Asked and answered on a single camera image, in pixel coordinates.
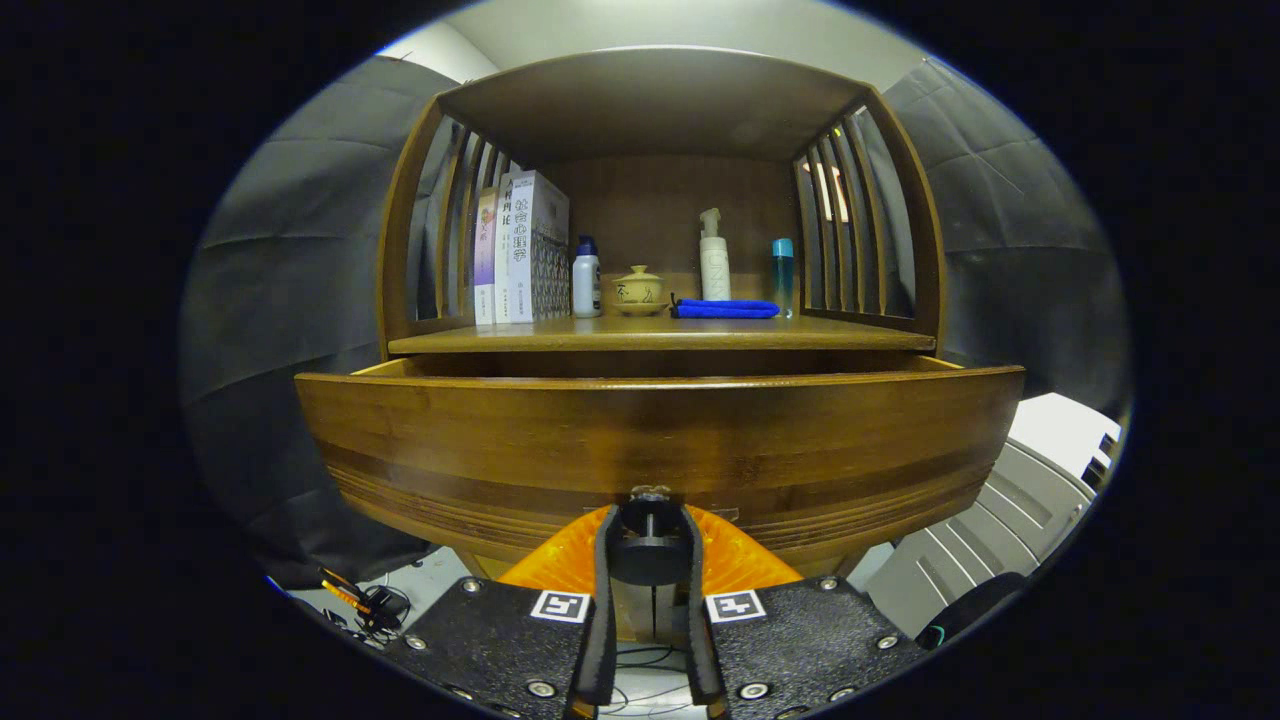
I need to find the purple spine book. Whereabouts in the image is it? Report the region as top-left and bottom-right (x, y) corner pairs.
(473, 187), (499, 326)

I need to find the white panelled cabinet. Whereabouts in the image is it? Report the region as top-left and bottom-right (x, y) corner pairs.
(865, 392), (1123, 641)

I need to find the black coiled cable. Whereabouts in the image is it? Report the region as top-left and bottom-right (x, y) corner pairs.
(355, 585), (413, 641)

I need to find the wooden drawer with black knob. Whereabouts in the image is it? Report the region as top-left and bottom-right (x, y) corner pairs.
(294, 355), (1027, 591)

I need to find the blue folded cloth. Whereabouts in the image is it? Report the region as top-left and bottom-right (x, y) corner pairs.
(670, 296), (781, 320)

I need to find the orange black tool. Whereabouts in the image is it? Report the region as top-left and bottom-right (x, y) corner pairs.
(318, 566), (373, 615)

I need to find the clear bottle with teal cap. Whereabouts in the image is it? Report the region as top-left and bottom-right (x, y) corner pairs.
(771, 238), (796, 319)

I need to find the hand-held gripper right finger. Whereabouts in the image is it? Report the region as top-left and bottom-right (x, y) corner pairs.
(680, 503), (926, 720)

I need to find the thick white patterned book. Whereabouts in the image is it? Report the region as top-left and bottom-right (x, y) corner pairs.
(506, 169), (571, 324)

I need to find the wooden cabinet countertop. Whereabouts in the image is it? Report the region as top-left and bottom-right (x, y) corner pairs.
(388, 315), (938, 354)

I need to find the black rounded object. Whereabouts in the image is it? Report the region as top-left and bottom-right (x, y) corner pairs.
(915, 572), (1031, 651)

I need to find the brown wooden cabinet frame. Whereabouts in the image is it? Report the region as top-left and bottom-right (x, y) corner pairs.
(375, 45), (948, 643)

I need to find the beige lidded tea bowl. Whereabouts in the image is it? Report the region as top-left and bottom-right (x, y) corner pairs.
(613, 264), (665, 306)

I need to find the white bottle with blue cap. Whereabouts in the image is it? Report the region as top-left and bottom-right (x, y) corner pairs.
(572, 235), (603, 319)

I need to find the white pump bottle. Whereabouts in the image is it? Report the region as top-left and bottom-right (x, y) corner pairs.
(698, 207), (732, 302)

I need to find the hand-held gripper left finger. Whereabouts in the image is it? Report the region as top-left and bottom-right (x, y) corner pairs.
(385, 503), (623, 720)

